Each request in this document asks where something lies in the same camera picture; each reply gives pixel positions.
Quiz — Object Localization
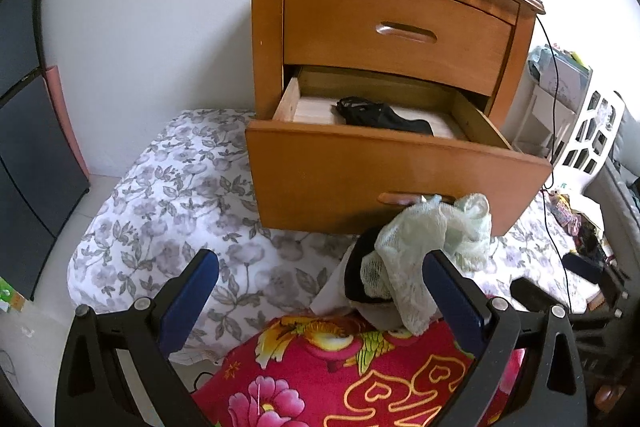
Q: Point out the pink foam board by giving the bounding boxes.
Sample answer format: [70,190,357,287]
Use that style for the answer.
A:
[44,66,91,180]

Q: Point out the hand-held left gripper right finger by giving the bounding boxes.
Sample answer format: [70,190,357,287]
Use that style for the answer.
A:
[422,249,588,427]

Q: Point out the teal cloth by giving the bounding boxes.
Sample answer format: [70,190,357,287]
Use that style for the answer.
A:
[527,46,551,78]

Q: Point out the white garment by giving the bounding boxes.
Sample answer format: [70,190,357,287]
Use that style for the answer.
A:
[310,257,401,329]

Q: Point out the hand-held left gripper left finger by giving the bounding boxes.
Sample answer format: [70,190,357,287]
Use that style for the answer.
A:
[55,248,221,427]

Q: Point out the thin black cable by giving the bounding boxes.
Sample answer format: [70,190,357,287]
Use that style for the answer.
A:
[542,187,572,303]

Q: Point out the wooden nightstand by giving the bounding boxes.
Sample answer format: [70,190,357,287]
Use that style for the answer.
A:
[243,0,547,233]

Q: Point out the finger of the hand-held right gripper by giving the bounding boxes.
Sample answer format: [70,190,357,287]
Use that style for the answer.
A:
[561,252,604,286]
[510,277,569,315]

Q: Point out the black hair brush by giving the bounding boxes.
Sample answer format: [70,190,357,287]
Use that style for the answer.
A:
[575,227,608,263]

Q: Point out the colourful sticker packet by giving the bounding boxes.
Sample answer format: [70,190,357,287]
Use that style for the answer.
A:
[547,189,581,228]

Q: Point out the red floral blanket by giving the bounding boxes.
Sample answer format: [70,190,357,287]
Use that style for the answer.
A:
[192,314,526,427]

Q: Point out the white wooden rack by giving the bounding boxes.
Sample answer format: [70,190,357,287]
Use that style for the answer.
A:
[515,84,626,178]

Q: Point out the green cardboard box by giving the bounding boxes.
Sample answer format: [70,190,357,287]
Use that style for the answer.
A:
[0,277,26,315]

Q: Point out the light green lace underwear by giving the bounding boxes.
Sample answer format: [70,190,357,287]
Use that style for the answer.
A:
[360,193,493,335]

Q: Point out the wooden drawer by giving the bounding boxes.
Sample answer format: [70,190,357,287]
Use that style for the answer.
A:
[282,0,521,96]
[245,66,553,238]

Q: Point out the grey floral bedsheet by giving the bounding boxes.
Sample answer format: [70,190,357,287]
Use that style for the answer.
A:
[67,108,601,358]

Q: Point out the grey cushion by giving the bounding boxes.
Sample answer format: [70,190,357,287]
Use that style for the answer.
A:
[615,107,640,168]

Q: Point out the dark glass cabinet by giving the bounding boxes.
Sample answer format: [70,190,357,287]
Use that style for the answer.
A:
[0,0,91,303]

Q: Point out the grey sofa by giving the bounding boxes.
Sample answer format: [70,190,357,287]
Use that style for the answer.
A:
[582,122,640,258]

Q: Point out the black lace underwear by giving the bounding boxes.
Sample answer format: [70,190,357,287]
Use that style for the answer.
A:
[336,96,435,136]

